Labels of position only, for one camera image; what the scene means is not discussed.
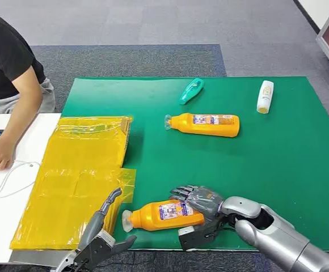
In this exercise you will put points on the white board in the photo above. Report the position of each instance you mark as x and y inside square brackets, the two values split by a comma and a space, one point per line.
[0, 221]

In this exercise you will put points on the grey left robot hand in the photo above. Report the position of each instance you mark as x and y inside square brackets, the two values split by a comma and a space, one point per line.
[92, 227]

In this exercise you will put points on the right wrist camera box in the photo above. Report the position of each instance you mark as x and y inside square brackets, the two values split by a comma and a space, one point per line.
[194, 238]

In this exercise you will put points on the orange bottle with label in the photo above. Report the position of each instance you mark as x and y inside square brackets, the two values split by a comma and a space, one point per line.
[153, 219]
[206, 127]

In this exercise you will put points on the green mat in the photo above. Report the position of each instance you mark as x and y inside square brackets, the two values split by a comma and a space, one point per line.
[238, 169]

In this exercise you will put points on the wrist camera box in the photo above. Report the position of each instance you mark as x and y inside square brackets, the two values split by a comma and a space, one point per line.
[194, 238]
[94, 253]

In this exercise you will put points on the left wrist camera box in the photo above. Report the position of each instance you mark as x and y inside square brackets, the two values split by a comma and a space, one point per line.
[94, 253]

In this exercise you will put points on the white bottle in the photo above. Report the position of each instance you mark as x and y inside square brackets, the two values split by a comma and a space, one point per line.
[265, 95]

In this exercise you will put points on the person's forearm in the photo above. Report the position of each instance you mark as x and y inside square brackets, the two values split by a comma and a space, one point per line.
[23, 109]

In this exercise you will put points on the teal bottle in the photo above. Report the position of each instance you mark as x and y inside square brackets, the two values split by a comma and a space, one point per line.
[191, 91]

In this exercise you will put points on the person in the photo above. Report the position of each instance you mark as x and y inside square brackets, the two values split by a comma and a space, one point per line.
[2, 52]

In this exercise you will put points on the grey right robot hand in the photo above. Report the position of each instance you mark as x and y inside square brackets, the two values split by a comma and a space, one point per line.
[206, 201]

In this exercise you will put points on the yellow film-wrapped flat box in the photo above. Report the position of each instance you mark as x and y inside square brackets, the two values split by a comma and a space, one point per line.
[76, 157]

